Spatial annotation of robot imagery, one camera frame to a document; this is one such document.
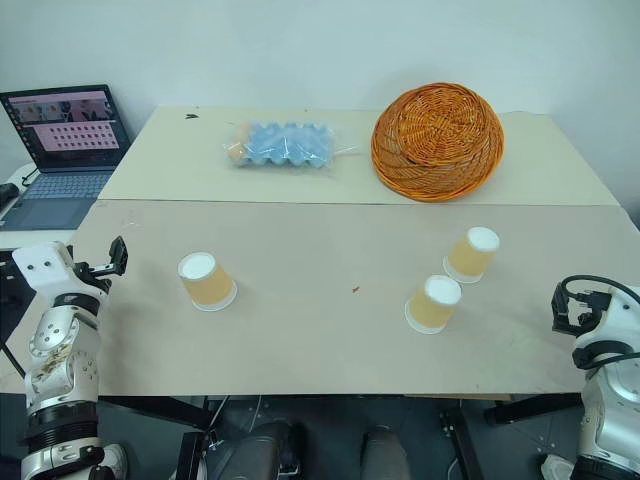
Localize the grey open laptop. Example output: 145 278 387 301
0 83 133 232

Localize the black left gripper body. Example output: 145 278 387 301
71 260 114 292

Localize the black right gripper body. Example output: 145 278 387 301
564 288 612 335

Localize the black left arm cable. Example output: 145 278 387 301
0 335 27 379

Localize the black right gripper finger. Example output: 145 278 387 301
550 282 571 332

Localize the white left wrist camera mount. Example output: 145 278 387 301
11 241 75 302

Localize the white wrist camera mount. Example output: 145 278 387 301
11 241 75 302
602 285 640 331

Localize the orange wicker basket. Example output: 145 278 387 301
370 82 505 203

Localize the dark rounded shape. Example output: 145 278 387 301
359 424 412 480
212 420 307 480

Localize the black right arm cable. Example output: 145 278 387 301
558 273 620 297

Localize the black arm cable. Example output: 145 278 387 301
558 273 620 297
0 335 27 379

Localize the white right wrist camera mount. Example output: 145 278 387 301
602 285 640 331

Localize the blue egg tray in bag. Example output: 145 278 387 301
221 119 362 174

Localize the brown paper cup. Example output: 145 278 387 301
404 274 463 335
177 251 238 313
442 226 501 285

